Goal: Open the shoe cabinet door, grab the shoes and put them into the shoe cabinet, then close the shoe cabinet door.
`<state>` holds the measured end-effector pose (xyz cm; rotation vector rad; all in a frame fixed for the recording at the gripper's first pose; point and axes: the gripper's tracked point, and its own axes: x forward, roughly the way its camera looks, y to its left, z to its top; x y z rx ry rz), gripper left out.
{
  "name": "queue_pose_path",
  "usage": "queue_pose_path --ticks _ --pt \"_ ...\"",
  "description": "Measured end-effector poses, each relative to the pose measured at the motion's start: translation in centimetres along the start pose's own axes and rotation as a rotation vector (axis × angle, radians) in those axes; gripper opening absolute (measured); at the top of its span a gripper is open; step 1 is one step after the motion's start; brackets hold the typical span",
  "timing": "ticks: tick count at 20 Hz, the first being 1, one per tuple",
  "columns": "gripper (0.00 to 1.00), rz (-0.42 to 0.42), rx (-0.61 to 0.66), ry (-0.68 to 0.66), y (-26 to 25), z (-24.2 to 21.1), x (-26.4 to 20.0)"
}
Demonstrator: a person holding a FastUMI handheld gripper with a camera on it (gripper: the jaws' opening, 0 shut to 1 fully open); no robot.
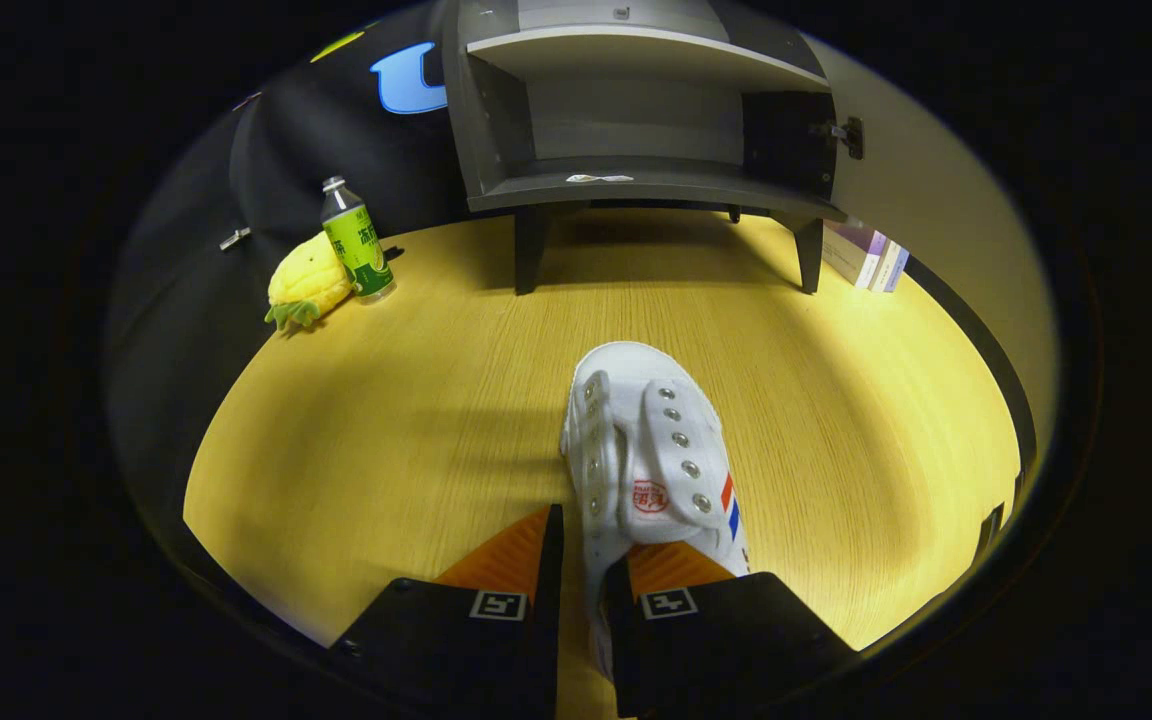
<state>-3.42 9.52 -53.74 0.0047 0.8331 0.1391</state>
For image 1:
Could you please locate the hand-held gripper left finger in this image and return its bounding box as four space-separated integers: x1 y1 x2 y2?
328 503 565 720

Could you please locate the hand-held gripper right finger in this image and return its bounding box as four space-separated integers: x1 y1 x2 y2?
601 540 857 720

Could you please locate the white canvas shoe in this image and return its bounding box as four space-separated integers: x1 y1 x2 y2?
561 341 752 681

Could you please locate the grey shoe cabinet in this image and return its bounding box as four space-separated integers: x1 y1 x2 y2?
441 0 849 296

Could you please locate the green label drink bottle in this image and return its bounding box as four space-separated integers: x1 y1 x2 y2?
321 176 398 303

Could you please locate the yellow pineapple plush toy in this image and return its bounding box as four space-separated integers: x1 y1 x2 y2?
264 232 355 333

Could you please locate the white book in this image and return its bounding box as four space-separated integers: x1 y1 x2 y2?
868 240 902 293

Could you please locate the black backdrop cloth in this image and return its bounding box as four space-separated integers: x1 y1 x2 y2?
104 0 467 521

